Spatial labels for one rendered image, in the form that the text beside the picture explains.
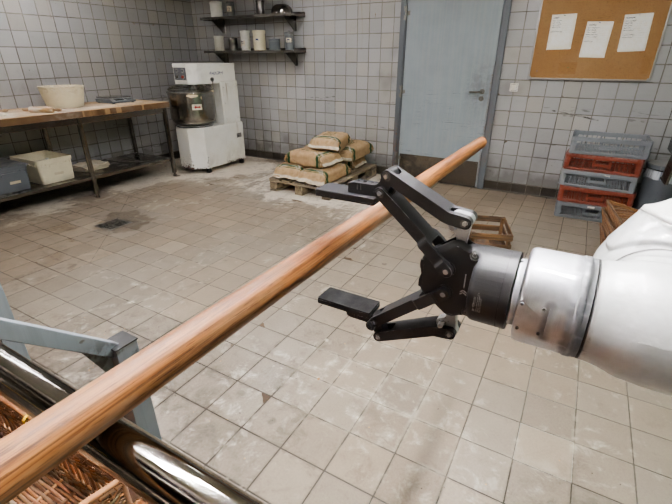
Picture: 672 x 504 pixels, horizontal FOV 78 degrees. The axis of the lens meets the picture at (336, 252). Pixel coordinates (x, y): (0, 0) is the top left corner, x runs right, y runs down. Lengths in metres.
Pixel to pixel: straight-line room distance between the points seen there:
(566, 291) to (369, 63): 5.17
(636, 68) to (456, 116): 1.65
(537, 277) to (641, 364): 0.09
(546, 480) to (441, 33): 4.33
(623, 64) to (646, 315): 4.59
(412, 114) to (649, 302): 4.94
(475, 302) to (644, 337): 0.12
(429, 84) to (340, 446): 4.18
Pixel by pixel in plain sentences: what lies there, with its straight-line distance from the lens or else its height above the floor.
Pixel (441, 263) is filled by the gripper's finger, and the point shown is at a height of 1.21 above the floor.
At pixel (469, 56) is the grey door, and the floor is 1.39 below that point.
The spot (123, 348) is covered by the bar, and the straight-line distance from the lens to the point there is 0.80.
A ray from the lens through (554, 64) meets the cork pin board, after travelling 4.93.
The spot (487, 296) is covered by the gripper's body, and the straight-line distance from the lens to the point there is 0.39.
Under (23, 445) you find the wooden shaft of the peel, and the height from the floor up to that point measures 1.21.
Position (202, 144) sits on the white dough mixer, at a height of 0.38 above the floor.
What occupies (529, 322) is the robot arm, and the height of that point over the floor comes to 1.19.
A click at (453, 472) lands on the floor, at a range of 1.79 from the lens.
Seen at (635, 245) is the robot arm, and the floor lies 1.22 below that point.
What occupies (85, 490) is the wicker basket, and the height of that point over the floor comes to 0.60.
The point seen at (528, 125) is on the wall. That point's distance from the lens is 5.00.
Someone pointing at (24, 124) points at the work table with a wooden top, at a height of 0.83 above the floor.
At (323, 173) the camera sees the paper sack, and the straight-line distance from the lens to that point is 4.45.
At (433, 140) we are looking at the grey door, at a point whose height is 0.49.
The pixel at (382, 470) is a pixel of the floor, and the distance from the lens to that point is 1.75.
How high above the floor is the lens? 1.39
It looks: 25 degrees down
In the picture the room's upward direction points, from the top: straight up
